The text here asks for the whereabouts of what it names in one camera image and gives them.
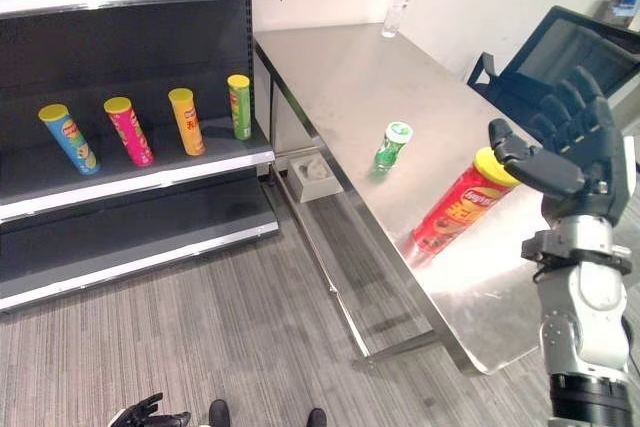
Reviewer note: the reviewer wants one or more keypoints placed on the dark robot right foot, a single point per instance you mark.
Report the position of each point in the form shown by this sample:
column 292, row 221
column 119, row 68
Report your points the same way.
column 316, row 418

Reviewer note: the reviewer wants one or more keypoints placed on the green chips can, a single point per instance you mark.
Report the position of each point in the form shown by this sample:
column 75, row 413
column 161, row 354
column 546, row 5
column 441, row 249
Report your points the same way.
column 240, row 109

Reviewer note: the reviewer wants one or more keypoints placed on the orange chips can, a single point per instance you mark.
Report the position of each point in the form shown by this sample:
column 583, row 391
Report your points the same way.
column 189, row 123

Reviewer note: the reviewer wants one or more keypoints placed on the pink chips can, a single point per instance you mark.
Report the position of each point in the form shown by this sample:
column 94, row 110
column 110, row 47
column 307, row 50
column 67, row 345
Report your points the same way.
column 131, row 133

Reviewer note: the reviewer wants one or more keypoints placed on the grey cabinet with blue item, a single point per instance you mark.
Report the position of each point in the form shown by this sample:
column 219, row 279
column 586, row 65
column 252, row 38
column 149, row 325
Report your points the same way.
column 622, row 4

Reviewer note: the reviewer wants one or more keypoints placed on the dark robot foot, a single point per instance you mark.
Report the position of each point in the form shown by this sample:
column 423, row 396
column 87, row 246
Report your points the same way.
column 219, row 413
column 316, row 418

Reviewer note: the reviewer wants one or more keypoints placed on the grey box under table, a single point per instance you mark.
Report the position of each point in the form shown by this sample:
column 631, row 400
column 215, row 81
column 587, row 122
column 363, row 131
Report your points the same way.
column 315, row 178

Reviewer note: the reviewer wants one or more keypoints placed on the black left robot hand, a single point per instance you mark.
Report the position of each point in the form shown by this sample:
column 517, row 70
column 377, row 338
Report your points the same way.
column 150, row 414

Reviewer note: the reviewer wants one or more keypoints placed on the blue chips can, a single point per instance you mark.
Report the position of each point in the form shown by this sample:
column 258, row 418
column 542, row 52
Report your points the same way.
column 72, row 139

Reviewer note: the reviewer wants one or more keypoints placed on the green short can white lid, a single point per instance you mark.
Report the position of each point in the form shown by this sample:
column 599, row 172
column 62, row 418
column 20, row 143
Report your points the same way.
column 392, row 147

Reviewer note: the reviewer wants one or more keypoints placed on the black office chair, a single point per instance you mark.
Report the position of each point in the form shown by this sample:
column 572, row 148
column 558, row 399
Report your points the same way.
column 560, row 57

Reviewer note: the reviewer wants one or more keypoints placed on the dark robot left foot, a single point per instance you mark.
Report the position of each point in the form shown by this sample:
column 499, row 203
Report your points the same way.
column 219, row 413

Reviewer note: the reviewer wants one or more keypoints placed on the stainless steel table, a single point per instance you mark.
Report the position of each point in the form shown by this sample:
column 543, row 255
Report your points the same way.
column 400, row 147

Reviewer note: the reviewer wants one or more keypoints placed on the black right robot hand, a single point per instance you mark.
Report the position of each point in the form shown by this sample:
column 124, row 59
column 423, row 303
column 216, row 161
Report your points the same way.
column 585, row 157

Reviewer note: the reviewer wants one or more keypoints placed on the red chips can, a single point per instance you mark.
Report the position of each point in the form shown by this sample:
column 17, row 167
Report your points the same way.
column 457, row 212

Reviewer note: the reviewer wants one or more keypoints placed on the black store shelf unit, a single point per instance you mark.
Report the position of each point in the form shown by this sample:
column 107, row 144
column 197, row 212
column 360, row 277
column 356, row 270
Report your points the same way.
column 125, row 117

